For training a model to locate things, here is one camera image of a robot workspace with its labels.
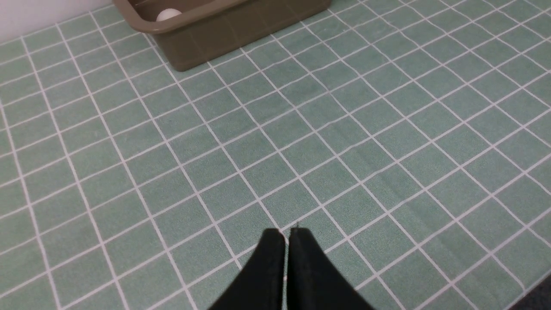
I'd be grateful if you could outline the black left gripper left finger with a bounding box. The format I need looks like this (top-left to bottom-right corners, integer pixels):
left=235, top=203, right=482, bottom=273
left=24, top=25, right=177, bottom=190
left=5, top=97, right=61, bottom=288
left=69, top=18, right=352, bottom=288
left=209, top=228, right=285, bottom=310

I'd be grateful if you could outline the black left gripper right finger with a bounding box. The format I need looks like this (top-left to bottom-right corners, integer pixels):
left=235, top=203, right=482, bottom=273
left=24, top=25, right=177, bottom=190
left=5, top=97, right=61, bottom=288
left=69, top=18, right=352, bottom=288
left=287, top=227, right=373, bottom=310

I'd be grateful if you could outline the green checkered table mat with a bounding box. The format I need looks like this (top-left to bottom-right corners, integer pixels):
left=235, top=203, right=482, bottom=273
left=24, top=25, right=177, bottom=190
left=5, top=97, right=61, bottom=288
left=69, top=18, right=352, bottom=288
left=0, top=0, right=551, bottom=310

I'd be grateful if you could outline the olive plastic bin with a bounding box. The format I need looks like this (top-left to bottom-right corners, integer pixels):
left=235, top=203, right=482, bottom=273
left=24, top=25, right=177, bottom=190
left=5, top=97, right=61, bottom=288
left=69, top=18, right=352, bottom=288
left=113, top=0, right=331, bottom=72

